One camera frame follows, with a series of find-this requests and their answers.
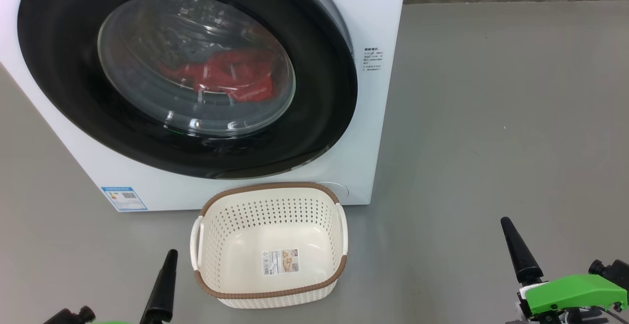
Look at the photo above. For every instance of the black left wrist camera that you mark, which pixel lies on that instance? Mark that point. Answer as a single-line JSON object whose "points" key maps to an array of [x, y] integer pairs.
{"points": [[71, 316]]}

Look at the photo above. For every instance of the round white filter cover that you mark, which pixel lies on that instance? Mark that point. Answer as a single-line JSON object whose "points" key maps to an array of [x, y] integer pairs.
{"points": [[341, 190]]}

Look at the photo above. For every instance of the white printed label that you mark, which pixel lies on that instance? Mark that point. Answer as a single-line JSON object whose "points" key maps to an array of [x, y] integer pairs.
{"points": [[281, 261]]}

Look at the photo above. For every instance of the blue energy label sticker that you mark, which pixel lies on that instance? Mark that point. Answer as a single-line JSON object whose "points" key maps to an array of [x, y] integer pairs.
{"points": [[124, 199]]}

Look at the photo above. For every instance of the red garment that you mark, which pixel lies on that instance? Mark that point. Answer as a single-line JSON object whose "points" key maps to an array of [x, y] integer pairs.
{"points": [[231, 75]]}

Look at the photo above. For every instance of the white washing machine body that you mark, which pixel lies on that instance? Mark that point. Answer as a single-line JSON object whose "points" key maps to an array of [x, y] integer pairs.
{"points": [[373, 9]]}

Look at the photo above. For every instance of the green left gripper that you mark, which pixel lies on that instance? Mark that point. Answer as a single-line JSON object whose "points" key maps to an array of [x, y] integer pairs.
{"points": [[110, 322]]}

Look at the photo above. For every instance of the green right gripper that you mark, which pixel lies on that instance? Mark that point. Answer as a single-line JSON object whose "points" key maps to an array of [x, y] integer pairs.
{"points": [[575, 292]]}

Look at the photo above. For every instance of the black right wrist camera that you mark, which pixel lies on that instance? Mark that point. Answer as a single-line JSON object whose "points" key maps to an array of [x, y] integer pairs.
{"points": [[614, 271]]}

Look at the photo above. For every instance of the cream perforated laundry basket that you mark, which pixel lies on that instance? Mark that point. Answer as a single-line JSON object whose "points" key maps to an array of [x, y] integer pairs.
{"points": [[255, 238]]}

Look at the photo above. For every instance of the dark washing machine door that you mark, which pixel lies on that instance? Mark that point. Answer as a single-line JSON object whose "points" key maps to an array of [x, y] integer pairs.
{"points": [[59, 68]]}

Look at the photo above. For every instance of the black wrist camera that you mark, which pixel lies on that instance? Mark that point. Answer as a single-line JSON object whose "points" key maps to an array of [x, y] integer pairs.
{"points": [[614, 271], [71, 316]]}

